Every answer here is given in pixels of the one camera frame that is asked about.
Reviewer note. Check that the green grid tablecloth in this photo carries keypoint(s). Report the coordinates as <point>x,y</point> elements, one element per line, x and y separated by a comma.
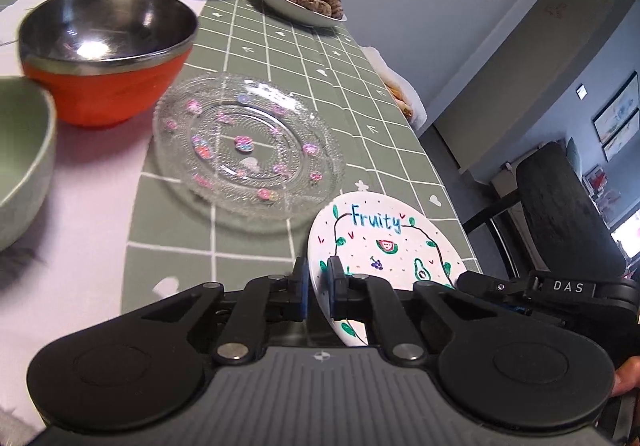
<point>300,65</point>

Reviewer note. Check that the lit screen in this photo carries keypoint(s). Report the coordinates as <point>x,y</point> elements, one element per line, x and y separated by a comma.
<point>629,236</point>

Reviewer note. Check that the black chair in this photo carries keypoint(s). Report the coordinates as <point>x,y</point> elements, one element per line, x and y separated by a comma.
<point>560,206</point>

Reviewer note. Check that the framed wall picture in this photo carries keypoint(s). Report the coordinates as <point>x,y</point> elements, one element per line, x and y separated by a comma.
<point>617,108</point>
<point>622,138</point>

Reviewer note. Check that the clear bag of orange snacks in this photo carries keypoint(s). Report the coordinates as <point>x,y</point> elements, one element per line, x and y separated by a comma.
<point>400,93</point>

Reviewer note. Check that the white fruit-print plate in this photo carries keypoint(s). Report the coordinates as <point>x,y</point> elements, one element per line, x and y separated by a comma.
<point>385,246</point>

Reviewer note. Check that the person's right hand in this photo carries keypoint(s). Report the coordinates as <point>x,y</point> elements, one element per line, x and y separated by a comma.
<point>627,376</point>

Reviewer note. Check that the wall switch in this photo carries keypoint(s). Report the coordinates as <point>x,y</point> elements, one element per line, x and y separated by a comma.
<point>581,91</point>

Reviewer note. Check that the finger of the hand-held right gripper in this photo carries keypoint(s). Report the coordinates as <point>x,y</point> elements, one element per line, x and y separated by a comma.
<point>535,313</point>
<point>492,285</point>

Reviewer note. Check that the clear glass plate pink flowers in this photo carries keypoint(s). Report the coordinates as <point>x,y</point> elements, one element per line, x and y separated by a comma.
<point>250,150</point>

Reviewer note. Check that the orange bowl with steel inside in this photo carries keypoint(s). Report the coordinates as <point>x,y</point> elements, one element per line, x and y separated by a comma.
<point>105,80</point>

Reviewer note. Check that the green ceramic bowl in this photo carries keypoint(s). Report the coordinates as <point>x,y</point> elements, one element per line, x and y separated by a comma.
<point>22,160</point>

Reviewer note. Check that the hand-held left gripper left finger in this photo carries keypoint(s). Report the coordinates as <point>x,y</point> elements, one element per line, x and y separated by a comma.
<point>303,287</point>

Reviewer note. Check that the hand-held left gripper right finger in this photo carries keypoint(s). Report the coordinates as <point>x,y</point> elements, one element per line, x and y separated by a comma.
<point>332,287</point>

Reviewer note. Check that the white printed table runner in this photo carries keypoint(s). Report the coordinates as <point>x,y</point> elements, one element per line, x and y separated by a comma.
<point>85,186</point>

